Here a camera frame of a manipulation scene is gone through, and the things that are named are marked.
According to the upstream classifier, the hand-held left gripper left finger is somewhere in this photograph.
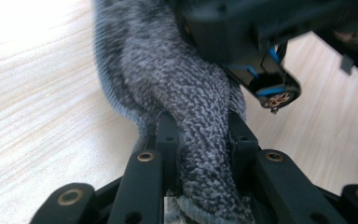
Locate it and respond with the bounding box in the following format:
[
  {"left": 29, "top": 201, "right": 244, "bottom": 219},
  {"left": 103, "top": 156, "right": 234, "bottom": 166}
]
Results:
[{"left": 106, "top": 110, "right": 182, "bottom": 224}]

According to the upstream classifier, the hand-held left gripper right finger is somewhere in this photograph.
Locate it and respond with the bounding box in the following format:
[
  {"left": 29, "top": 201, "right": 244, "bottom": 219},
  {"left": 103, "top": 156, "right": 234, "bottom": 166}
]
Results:
[{"left": 227, "top": 110, "right": 348, "bottom": 224}]

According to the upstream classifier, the blue toy car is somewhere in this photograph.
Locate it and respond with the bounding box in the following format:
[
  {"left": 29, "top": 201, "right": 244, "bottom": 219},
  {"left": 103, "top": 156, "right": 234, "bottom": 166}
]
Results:
[{"left": 223, "top": 41, "right": 302, "bottom": 114}]

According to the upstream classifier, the gray cloth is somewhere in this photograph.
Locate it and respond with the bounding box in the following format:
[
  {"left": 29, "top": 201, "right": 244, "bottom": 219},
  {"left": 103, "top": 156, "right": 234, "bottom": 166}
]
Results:
[{"left": 92, "top": 0, "right": 256, "bottom": 224}]

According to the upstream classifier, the gray tape piece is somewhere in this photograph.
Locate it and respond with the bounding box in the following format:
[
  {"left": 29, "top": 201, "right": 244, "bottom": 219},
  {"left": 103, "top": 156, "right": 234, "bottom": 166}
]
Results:
[{"left": 339, "top": 53, "right": 356, "bottom": 77}]

